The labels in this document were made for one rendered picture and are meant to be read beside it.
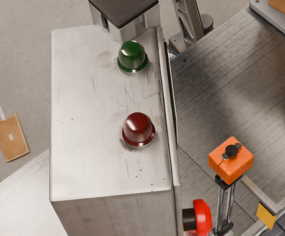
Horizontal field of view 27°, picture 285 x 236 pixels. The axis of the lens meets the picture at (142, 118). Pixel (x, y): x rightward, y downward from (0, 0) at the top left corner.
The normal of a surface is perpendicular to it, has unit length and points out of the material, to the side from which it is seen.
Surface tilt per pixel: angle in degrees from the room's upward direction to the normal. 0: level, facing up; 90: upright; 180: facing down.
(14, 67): 0
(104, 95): 0
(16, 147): 4
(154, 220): 90
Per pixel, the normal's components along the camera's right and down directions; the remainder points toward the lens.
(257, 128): -0.07, -0.52
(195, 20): 0.43, 0.43
